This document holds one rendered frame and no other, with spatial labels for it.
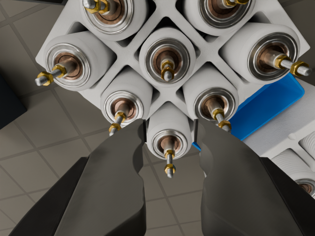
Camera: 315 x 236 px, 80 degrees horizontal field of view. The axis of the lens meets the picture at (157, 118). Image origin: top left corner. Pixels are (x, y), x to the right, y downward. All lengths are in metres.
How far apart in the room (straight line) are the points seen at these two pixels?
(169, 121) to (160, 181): 0.49
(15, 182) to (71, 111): 0.48
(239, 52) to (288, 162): 0.32
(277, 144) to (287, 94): 0.14
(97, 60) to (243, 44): 0.24
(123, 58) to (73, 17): 0.11
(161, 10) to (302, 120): 0.41
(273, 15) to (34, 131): 0.78
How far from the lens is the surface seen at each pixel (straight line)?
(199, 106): 0.35
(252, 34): 0.36
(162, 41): 0.32
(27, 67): 0.72
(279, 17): 0.44
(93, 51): 0.36
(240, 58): 0.35
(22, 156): 0.94
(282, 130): 0.58
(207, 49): 0.40
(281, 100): 0.61
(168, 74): 0.24
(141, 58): 0.33
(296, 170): 0.55
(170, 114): 0.41
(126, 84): 0.35
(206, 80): 0.36
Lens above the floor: 0.57
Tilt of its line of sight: 62 degrees down
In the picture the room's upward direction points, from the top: 176 degrees counter-clockwise
